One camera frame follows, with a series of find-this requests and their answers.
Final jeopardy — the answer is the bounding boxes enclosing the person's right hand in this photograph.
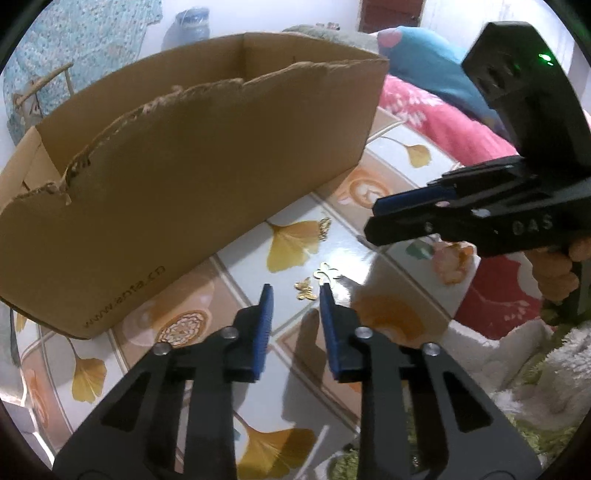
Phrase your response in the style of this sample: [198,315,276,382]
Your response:
[530,234,591,302]

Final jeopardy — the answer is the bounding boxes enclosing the brown cardboard box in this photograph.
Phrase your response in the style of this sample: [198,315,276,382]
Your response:
[0,31,390,341]

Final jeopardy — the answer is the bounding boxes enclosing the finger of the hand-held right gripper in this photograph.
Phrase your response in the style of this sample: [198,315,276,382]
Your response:
[364,202,491,247]
[372,156,533,216]

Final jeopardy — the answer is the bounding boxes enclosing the wooden chair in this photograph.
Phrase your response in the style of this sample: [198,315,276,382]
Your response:
[11,62,75,126]

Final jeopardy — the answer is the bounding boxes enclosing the grey fuzzy blanket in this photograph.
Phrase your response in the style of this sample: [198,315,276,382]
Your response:
[281,23,380,52]

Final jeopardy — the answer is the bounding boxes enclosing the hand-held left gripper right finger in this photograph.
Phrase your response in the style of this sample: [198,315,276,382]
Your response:
[320,284,542,480]

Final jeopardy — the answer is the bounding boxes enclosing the dark red door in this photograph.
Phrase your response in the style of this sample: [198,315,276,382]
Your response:
[360,0,426,34]

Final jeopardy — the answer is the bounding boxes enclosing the teal floral cloth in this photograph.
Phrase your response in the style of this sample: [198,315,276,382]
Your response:
[2,0,164,145]

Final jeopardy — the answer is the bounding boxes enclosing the ginkgo leaf patterned tablecloth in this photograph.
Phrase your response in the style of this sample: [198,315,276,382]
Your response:
[0,106,555,480]

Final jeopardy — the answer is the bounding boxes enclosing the blue plush pillow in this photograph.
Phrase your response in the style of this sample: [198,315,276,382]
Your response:
[376,25,505,136]

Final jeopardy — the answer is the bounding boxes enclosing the white fluffy towel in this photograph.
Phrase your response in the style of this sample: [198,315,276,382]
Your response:
[450,318,591,418]

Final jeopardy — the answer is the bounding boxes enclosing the pink floral blanket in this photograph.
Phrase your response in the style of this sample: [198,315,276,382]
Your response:
[378,74,548,331]

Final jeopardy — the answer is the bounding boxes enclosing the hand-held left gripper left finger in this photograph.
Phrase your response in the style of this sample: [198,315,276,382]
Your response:
[52,284,274,480]

